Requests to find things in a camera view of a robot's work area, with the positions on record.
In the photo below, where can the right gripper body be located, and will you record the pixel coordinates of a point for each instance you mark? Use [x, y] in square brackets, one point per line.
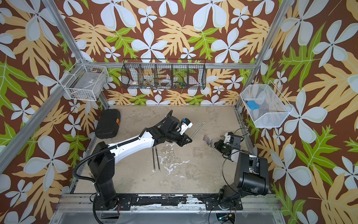
[223, 147]

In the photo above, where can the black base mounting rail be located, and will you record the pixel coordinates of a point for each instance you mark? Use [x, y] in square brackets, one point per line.
[128, 202]

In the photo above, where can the blue object in basket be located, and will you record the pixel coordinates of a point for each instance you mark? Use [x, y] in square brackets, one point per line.
[252, 105]

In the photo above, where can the black plastic tool case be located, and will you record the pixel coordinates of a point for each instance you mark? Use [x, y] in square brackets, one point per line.
[108, 124]

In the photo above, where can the black wire basket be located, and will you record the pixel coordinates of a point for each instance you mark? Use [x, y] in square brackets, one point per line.
[164, 74]

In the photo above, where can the grey pencil pink cap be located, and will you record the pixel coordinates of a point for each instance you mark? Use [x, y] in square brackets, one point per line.
[158, 162]

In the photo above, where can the white wire basket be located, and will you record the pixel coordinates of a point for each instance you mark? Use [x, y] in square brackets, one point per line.
[86, 82]

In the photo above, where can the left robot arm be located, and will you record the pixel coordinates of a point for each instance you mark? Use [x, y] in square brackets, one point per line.
[99, 168]

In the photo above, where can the white mesh corner basket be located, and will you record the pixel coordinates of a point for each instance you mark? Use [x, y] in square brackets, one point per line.
[274, 107]

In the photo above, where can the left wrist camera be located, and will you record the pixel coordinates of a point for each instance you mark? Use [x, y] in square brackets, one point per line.
[184, 125]

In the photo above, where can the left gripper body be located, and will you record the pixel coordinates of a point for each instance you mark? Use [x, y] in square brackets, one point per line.
[175, 136]

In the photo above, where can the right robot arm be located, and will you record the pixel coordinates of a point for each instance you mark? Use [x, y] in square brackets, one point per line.
[251, 175]

